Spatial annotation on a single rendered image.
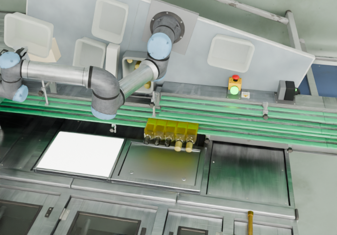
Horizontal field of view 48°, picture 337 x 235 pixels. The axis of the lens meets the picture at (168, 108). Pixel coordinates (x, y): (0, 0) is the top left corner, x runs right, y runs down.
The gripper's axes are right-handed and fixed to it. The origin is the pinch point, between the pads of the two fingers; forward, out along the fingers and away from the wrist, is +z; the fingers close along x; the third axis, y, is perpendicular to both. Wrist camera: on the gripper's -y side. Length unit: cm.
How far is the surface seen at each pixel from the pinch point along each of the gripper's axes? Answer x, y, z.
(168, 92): 20, -71, 22
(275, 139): 23, -135, 14
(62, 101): 44.7, -12.5, 15.2
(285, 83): -1, -131, 32
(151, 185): 42, -77, -26
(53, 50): 19.9, -1.0, 28.5
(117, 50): 7.9, -37.3, 30.5
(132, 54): 8, -46, 31
